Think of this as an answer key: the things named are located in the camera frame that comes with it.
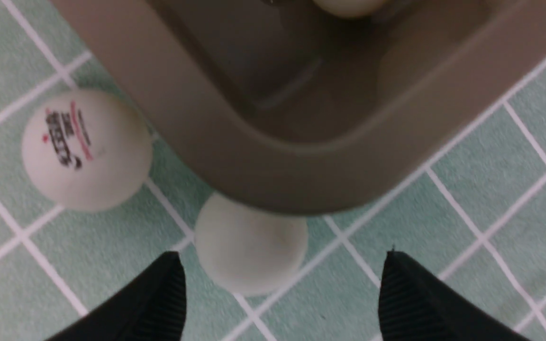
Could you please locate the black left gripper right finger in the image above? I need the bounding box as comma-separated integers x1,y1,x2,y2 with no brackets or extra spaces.
378,250,524,341

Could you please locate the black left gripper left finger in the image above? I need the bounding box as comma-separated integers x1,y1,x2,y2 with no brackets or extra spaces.
49,251,188,341

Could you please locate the white ball with logo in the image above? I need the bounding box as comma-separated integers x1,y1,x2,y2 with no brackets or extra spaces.
21,89,154,212

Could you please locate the olive plastic bin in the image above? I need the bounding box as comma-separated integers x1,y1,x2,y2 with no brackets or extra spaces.
52,0,546,215

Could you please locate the plain white ball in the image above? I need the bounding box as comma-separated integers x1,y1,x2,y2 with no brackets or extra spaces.
194,193,309,296

